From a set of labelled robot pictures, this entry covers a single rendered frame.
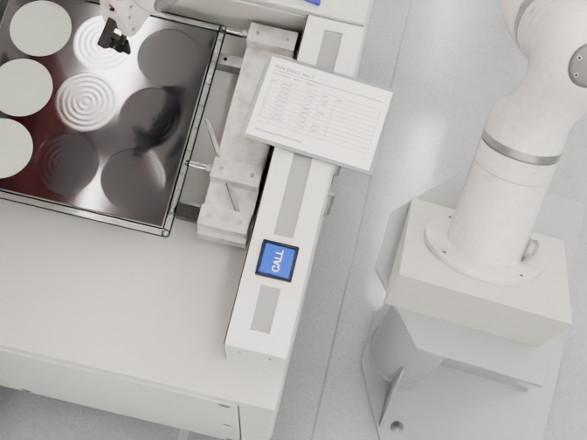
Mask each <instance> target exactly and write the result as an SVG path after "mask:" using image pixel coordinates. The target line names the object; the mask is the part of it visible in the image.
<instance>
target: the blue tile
mask: <svg viewBox="0 0 587 440"><path fill-rule="evenodd" d="M294 254H295V250H293V249H289V248H286V247H282V246H278V245H274V244H268V243H266V246H265V249H264V253H263V257H262V260H261V264H260V268H259V272H262V273H265V274H269V275H273V276H277V277H281V278H288V279H289V276H290V272H291V269H292V265H293V261H294Z"/></svg>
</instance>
